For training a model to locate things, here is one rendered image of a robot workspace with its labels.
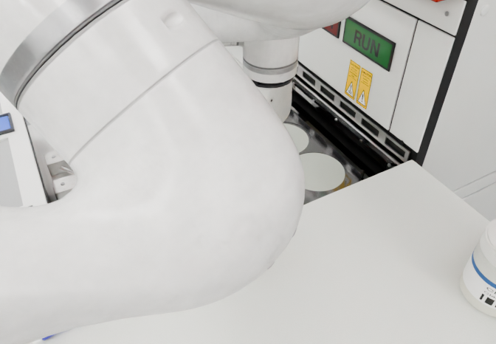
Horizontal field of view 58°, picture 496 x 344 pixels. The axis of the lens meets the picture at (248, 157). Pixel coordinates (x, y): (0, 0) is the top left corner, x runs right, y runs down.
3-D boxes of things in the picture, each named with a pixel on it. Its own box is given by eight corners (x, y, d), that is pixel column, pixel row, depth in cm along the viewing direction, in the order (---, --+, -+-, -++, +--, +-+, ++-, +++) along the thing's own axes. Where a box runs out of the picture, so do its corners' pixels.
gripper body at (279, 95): (264, 49, 74) (263, 105, 82) (232, 76, 68) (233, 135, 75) (305, 59, 72) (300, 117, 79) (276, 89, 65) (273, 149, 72)
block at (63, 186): (102, 177, 81) (98, 164, 79) (107, 189, 78) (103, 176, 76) (56, 193, 78) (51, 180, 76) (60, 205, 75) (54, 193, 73)
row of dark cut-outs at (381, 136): (271, 51, 103) (271, 40, 101) (409, 162, 73) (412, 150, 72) (269, 52, 102) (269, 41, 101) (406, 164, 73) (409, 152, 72)
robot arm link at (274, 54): (238, 70, 65) (302, 68, 65) (237, -24, 56) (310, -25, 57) (235, 43, 71) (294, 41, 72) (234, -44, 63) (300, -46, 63)
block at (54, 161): (91, 152, 86) (88, 139, 84) (96, 162, 84) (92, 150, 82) (47, 165, 83) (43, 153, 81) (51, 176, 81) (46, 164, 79)
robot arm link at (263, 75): (260, 37, 73) (260, 54, 75) (232, 60, 67) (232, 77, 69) (308, 49, 70) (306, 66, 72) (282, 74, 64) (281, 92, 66)
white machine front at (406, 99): (214, 38, 136) (206, -115, 110) (405, 214, 82) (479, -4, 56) (204, 40, 135) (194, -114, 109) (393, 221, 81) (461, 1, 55)
